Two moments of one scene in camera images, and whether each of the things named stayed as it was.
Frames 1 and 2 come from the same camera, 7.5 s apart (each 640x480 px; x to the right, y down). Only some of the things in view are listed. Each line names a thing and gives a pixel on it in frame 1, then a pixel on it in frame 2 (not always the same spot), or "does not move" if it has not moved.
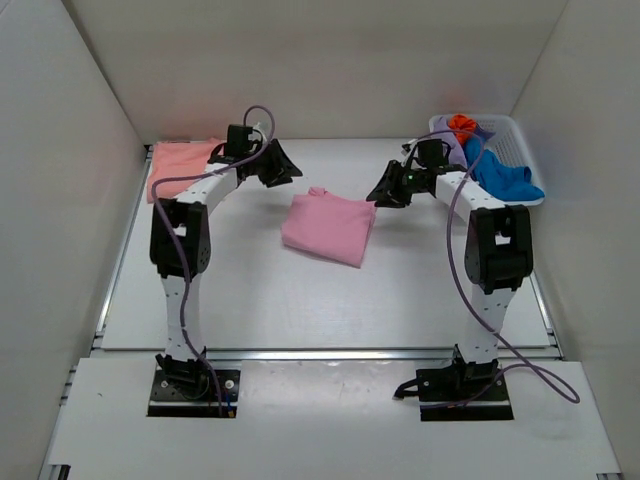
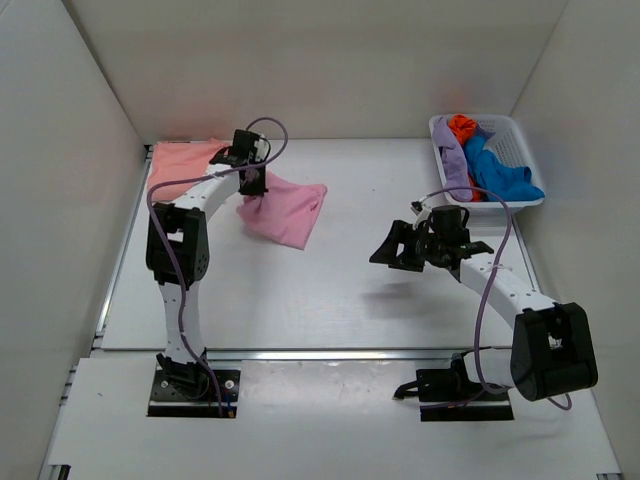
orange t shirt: [463, 125] does not move
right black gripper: [388, 193] -> [401, 234]
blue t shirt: [502, 181] does not move
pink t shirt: [330, 226] -> [286, 213]
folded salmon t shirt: [176, 159] does not move
